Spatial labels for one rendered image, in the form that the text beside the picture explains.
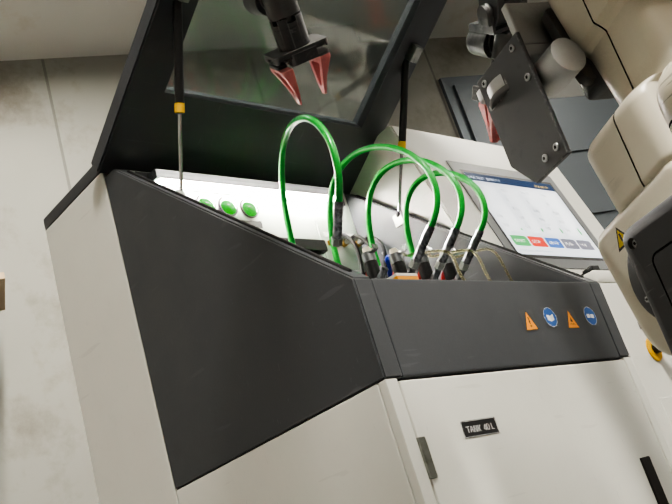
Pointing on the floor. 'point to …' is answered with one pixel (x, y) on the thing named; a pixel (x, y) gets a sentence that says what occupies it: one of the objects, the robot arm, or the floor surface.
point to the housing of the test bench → (107, 349)
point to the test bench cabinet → (343, 458)
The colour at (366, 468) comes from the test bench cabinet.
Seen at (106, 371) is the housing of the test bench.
